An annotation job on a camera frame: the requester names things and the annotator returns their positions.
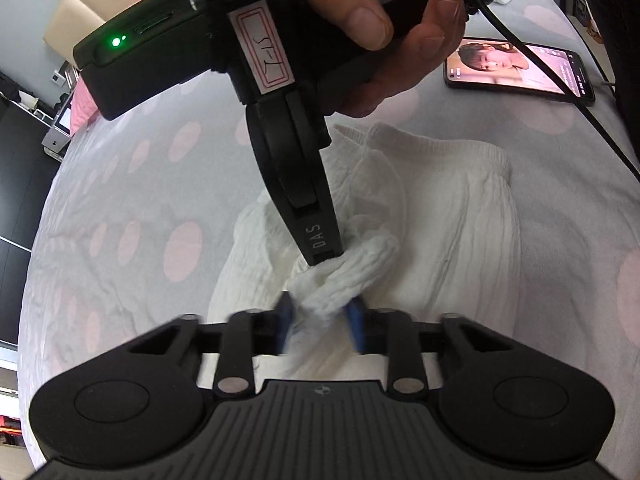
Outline black cable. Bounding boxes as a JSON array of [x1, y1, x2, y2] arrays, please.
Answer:
[[187, 0, 640, 181]]

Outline white bedside cabinet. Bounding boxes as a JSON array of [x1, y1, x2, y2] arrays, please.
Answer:
[[40, 105, 73, 161]]

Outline pink pillow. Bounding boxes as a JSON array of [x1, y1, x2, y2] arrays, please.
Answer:
[[67, 0, 216, 136]]

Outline person's right hand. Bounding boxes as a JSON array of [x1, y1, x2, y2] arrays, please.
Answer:
[[299, 0, 468, 118]]

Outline black sliding wardrobe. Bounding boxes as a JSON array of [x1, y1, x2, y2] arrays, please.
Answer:
[[0, 67, 68, 361]]

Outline grey pink-dotted bed cover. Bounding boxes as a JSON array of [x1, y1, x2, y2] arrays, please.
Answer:
[[17, 0, 640, 461]]

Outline white crinkled pants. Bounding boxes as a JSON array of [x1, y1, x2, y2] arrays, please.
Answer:
[[207, 122, 523, 386]]

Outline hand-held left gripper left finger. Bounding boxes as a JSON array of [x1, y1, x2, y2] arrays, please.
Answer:
[[127, 292, 296, 402]]

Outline black smartphone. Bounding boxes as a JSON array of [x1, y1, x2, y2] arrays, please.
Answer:
[[444, 37, 597, 107]]

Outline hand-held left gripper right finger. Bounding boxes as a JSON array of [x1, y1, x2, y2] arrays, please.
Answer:
[[345, 297, 513, 402]]

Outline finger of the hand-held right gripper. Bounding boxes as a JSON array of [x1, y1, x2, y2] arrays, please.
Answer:
[[280, 205, 346, 267]]

